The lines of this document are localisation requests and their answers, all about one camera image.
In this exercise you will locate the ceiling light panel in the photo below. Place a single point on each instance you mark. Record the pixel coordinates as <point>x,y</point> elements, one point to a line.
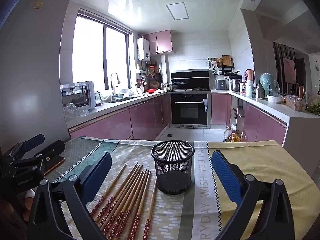
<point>177,11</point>

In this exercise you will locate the copper tumbler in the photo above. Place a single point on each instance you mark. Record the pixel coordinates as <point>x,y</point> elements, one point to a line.
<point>300,90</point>

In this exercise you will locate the white bowl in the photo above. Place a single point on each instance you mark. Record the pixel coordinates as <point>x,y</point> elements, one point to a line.
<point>275,99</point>

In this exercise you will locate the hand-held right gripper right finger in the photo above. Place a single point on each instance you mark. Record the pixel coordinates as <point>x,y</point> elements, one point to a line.
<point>226,177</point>

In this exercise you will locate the dark phone with brown edge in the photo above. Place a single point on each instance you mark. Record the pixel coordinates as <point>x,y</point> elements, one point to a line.
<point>53,167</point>

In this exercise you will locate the person's left hand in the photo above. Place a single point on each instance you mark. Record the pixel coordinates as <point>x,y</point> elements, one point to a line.
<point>28,202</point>

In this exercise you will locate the white water heater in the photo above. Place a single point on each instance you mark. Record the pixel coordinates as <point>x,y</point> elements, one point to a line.
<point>143,48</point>

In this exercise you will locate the green leafy vegetables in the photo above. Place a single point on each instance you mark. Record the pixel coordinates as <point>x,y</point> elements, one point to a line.
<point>313,109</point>

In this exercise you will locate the white microwave oven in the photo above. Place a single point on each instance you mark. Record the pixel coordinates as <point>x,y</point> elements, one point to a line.
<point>80,96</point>

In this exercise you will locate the glass kettle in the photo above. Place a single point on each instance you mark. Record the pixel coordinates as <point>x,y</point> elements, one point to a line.
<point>98,97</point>

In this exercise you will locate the black mesh utensil holder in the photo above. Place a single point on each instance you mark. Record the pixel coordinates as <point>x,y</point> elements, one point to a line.
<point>172,170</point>

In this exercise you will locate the pink kettle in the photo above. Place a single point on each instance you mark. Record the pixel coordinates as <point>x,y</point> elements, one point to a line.
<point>249,75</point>

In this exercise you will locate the clear plastic bag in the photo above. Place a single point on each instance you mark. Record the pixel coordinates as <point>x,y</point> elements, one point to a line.
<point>71,111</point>

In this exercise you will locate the steel sink faucet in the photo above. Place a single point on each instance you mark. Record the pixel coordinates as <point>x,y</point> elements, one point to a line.
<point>114,78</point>

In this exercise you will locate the black wall shelf rack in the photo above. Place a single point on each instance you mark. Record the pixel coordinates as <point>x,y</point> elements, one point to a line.
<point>221,67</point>

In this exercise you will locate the yellow fridge sticker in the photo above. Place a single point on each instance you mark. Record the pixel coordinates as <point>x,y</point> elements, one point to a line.
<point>38,5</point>

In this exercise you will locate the grey refrigerator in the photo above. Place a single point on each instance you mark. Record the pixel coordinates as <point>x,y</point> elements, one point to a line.
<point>32,67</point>

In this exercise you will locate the clear plastic food container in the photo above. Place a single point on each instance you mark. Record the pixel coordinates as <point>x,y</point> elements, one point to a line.
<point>296,103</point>

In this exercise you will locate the framed wall picture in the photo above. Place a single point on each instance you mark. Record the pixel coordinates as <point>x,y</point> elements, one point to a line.
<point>289,70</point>

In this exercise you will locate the white tissue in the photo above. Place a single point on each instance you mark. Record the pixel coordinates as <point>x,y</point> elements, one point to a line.
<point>30,193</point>

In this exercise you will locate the wok with glass lid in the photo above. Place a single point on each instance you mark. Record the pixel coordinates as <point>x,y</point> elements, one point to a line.
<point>178,83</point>

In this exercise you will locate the hanging frying pan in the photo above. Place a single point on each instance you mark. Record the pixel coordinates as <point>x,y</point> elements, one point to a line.
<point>158,77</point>

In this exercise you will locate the teal appliance under plastic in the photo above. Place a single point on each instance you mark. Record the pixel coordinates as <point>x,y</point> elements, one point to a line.
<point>268,83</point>

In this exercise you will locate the pink wall cabinet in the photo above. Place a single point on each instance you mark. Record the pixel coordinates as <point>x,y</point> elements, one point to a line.
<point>162,41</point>

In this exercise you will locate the red basin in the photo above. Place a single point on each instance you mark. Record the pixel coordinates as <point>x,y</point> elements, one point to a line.
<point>151,90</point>

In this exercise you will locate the built-in black oven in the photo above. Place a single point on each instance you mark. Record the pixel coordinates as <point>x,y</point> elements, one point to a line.
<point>188,110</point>

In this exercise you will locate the wooden cutting board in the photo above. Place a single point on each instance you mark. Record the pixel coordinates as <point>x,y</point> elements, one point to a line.
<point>226,60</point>

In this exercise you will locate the silver rice cooker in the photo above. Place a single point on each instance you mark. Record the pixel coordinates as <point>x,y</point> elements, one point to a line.
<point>221,84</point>

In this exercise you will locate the gas stove top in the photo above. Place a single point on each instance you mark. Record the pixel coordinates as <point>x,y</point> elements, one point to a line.
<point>200,89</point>

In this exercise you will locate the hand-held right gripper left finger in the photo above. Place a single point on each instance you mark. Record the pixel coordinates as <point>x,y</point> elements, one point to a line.
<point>97,177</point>

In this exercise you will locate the steel thermos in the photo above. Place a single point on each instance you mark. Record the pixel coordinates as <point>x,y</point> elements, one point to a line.
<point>260,92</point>

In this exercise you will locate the bundle of wooden chopsticks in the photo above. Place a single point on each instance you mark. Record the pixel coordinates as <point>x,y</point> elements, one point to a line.
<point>136,182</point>

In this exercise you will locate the steel stock pot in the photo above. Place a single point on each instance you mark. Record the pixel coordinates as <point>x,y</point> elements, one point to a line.
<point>235,83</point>

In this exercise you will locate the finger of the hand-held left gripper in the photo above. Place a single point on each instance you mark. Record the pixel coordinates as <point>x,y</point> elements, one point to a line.
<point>53,148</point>
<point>32,142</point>

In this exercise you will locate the brown wooden bowl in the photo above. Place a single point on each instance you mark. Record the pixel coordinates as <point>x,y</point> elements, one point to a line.
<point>154,84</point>

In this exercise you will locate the black range hood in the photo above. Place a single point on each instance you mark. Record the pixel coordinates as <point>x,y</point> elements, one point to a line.
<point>195,78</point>

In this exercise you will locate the pale tall jar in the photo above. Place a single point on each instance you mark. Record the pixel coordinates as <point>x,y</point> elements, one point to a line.
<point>250,88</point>

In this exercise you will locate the patchwork printed tablecloth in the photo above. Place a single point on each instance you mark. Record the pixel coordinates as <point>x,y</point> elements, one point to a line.
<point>175,217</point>

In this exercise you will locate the pink base cabinet run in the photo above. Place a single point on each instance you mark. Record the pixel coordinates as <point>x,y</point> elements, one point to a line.
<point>112,127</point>
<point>270,127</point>

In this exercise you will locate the kitchen window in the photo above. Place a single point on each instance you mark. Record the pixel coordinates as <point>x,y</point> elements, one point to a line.
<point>87,50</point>

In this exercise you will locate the yellow cooking oil bottle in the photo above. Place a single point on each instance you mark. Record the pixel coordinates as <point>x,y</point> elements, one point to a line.
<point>233,137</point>

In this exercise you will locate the dark slatted wall panel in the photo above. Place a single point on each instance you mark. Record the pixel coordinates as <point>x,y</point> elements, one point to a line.
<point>278,62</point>

